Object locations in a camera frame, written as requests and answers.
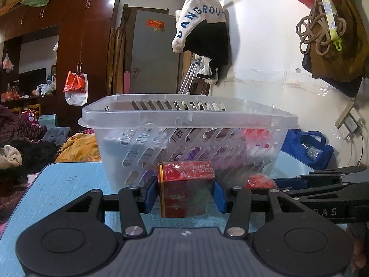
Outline yellow orange blanket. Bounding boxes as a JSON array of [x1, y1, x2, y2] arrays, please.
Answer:
[[55, 132, 101, 163]]

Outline white black hanging garment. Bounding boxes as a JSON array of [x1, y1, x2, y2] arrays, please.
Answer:
[[171, 0, 229, 85]]

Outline blue shopping bag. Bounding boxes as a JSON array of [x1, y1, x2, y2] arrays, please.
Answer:
[[281, 129, 334, 170]]

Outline brown hanging bag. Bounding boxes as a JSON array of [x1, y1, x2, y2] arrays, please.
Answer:
[[300, 0, 368, 98]]

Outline red crumpled wrapper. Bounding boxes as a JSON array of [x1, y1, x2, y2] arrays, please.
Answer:
[[244, 173, 278, 190]]

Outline grey metal door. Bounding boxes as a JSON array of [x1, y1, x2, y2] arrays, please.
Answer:
[[130, 10, 179, 94]]

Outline coiled brown rope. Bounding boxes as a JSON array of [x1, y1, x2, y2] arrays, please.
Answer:
[[296, 0, 347, 57]]

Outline white plastic basket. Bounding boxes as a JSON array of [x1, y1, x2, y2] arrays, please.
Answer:
[[78, 94, 298, 191]]

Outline dark red wooden wardrobe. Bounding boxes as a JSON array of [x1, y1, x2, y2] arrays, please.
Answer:
[[1, 0, 119, 129]]

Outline metal crutches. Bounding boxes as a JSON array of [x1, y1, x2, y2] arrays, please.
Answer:
[[178, 56, 212, 95]]

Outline red cigarette box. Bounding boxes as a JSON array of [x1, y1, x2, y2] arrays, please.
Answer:
[[158, 161, 215, 218]]

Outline orange white plastic bag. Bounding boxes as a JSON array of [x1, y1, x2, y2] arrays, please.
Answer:
[[63, 71, 88, 106]]

